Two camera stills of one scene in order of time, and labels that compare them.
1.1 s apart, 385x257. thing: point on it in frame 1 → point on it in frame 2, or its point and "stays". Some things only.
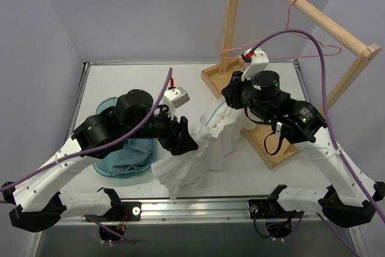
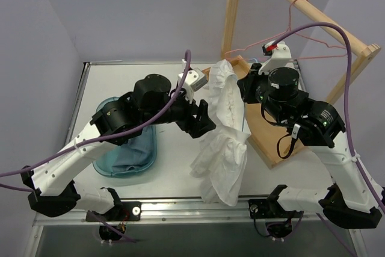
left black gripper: (177, 136) → (194, 117)
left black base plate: (123, 211) stays
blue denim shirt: (136, 154) stays
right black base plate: (267, 209) stays
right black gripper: (231, 94) → (246, 85)
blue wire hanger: (214, 113) → (244, 103)
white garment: (219, 134) → (222, 163)
